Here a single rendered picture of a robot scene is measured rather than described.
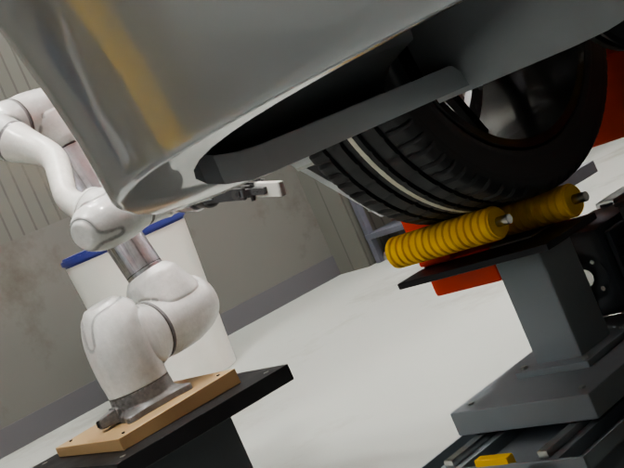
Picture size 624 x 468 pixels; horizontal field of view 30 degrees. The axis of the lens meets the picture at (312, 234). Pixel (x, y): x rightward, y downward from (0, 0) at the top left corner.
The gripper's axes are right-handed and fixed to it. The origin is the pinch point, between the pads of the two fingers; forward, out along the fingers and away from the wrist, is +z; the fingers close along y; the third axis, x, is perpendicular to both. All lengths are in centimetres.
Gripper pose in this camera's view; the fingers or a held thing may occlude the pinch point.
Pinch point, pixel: (269, 188)
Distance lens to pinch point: 235.3
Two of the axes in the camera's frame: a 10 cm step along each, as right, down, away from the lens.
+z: 7.7, 0.0, -6.4
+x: 2.0, 9.5, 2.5
